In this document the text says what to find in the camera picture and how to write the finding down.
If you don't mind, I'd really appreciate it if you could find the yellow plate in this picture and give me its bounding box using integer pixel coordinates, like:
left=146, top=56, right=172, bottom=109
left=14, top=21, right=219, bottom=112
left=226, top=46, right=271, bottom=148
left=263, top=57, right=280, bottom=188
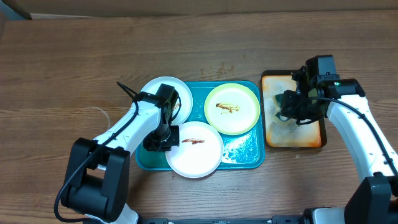
left=204, top=83, right=261, bottom=135

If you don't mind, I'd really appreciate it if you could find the teal plastic tray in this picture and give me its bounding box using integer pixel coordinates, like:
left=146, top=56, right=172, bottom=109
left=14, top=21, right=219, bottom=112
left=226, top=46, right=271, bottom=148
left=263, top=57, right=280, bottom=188
left=136, top=81, right=266, bottom=171

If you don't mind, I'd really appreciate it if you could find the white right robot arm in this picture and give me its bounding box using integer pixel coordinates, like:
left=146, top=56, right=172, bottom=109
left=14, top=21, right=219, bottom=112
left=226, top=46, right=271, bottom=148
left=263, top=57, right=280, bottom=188
left=280, top=71, right=397, bottom=223

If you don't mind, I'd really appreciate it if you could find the pale pink plate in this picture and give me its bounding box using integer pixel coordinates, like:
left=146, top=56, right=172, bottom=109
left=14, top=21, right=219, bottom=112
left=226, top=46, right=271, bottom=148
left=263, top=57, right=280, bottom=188
left=165, top=121, right=224, bottom=179

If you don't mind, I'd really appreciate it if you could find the green yellow sponge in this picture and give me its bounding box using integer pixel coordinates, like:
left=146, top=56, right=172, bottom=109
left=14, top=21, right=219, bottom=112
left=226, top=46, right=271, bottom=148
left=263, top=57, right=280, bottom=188
left=274, top=94, right=290, bottom=123

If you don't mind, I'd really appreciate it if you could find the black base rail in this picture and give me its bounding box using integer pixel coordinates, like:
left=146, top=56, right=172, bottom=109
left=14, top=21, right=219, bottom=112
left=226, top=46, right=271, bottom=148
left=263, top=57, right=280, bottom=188
left=138, top=215, right=310, bottom=224

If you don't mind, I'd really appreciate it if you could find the black soapy water tray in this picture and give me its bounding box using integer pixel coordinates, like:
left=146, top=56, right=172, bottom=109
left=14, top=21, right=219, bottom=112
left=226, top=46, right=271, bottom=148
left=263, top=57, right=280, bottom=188
left=261, top=70, right=327, bottom=148

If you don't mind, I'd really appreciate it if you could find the white plate with sauce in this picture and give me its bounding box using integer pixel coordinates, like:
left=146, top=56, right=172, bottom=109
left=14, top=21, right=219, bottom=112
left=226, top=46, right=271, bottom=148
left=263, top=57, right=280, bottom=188
left=141, top=77, right=193, bottom=125

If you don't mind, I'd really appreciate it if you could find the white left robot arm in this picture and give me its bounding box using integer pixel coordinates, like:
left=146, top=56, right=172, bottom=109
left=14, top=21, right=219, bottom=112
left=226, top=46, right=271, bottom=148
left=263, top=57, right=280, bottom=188
left=53, top=89, right=180, bottom=223

